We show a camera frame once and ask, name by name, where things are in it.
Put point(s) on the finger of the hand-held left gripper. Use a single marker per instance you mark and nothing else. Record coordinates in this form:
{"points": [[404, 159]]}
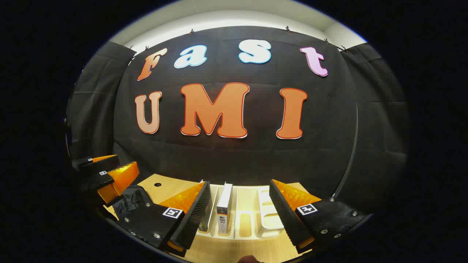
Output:
{"points": [[95, 163], [104, 179]]}

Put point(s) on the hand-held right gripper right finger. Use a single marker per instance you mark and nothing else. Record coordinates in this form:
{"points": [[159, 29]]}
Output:
{"points": [[285, 215]]}

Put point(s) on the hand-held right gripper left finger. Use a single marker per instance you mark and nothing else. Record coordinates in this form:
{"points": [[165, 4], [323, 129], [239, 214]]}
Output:
{"points": [[199, 215]]}

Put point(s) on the grey photo cover book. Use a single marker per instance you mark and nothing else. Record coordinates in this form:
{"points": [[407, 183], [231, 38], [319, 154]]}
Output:
{"points": [[224, 204]]}

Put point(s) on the white bookshelf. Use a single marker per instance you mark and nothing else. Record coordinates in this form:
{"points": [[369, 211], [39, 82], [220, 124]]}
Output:
{"points": [[268, 219]]}

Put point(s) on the black schoolbag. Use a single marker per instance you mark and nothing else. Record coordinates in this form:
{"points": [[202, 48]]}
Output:
{"points": [[131, 199]]}

